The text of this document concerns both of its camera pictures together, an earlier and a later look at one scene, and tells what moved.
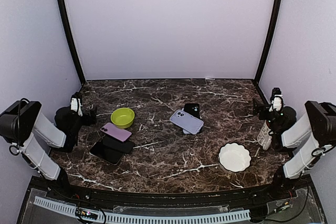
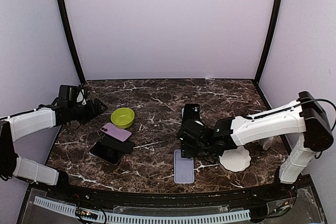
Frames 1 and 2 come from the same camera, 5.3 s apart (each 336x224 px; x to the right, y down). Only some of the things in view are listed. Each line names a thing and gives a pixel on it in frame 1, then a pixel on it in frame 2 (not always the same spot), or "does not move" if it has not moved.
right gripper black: x=256 y=110 → x=186 y=151
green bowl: x=123 y=117 does not move
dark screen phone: x=108 y=156 does not move
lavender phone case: x=189 y=123 → x=184 y=169
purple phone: x=115 y=132 does not move
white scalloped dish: x=234 y=157 does not move
